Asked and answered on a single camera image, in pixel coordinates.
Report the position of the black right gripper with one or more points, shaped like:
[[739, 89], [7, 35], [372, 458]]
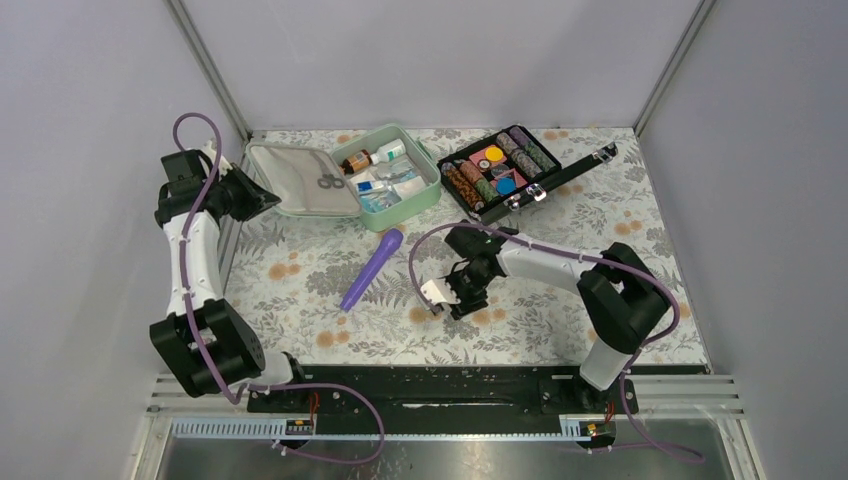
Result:
[[467, 304]]

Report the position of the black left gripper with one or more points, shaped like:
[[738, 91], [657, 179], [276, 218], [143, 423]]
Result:
[[257, 197]]

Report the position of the black handled scissors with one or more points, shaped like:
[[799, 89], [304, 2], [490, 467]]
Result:
[[328, 178]]

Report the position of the gauze pads clear bag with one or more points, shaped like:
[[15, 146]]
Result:
[[406, 189]]

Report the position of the blue cotton ball bag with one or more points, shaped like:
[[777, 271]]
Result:
[[377, 202]]

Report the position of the white bandage roll blue label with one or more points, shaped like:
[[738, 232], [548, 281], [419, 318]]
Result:
[[373, 186]]

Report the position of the brown bottle orange cap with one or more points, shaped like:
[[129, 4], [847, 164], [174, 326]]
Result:
[[356, 163]]

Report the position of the alcohol wipes clear bag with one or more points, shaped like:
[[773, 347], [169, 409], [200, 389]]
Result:
[[398, 171]]

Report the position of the mint green medicine kit case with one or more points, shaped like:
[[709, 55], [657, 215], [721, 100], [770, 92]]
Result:
[[290, 172]]

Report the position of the white bottle green label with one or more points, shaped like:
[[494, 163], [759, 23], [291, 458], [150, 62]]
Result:
[[388, 152]]

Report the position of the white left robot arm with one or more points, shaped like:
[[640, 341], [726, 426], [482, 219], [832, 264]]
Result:
[[206, 344]]

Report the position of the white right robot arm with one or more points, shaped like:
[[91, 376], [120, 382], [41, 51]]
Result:
[[622, 298]]

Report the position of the purple flashlight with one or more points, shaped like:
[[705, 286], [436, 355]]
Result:
[[388, 246]]

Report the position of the black poker chip case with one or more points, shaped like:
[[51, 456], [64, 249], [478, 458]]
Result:
[[509, 170]]

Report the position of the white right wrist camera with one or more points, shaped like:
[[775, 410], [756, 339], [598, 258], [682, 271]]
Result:
[[438, 295]]

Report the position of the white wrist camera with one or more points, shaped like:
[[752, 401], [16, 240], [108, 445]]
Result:
[[438, 295], [215, 149]]

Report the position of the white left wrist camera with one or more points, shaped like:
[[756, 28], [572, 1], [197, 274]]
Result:
[[215, 149]]

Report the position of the white slotted cable duct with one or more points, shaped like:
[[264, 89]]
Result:
[[229, 429]]

